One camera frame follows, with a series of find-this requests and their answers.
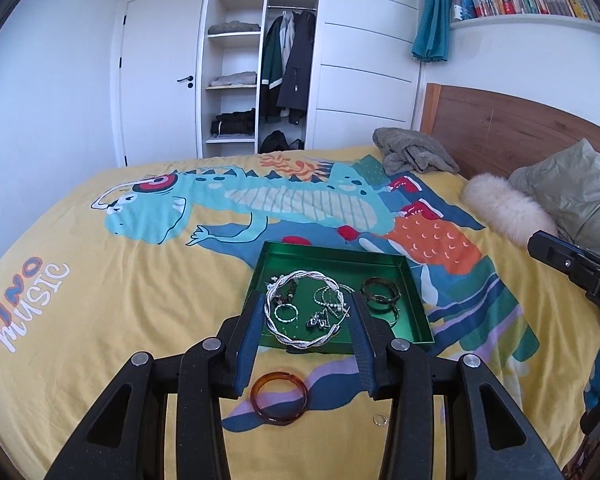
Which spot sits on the white door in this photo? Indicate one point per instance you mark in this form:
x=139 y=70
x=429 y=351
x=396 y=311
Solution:
x=155 y=85

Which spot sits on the green jacket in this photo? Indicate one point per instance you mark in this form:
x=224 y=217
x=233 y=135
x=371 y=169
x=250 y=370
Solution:
x=270 y=70

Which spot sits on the white fur pillow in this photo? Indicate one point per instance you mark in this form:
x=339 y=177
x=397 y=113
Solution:
x=510 y=207

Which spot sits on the grey-green duvet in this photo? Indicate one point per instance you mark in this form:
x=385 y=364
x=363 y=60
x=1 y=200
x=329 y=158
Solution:
x=575 y=185

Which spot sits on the twisted silver bangle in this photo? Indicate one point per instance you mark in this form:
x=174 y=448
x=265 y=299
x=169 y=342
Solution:
x=305 y=344

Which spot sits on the dark jacket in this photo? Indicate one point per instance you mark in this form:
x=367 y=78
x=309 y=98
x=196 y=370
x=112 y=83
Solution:
x=297 y=70

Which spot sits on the teal curtain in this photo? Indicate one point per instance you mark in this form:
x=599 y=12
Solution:
x=432 y=15

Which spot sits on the white wardrobe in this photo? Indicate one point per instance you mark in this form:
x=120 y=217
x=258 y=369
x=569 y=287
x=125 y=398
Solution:
x=365 y=45

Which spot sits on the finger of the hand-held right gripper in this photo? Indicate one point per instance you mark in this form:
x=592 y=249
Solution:
x=555 y=255

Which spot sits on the dark brown bangle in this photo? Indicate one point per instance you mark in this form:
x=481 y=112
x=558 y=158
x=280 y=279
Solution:
x=395 y=316
x=375 y=282

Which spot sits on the grey folded clothes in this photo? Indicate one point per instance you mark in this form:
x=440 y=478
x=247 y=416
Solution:
x=232 y=28

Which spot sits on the beige folded clothes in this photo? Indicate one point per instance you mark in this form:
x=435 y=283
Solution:
x=232 y=79

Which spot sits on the amber bangle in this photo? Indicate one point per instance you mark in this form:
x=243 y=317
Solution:
x=260 y=405

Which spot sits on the green tray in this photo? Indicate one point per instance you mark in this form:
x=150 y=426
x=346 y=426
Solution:
x=410 y=310

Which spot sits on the yellow printed bed sheet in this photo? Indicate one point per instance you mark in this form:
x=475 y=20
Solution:
x=105 y=335

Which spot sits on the black bag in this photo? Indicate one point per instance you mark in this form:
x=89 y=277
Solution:
x=280 y=142

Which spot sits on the black folded clothes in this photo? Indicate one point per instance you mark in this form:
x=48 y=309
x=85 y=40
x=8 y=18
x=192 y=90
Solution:
x=235 y=122

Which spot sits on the grey blanket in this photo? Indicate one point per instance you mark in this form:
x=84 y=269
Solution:
x=415 y=152

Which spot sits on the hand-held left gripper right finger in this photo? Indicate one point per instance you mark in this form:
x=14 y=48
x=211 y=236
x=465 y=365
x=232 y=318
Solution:
x=362 y=360

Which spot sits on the wooden headboard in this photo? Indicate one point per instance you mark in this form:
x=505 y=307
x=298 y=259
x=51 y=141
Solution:
x=505 y=125

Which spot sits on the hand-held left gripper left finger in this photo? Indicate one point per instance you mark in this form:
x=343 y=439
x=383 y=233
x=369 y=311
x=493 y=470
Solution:
x=247 y=355

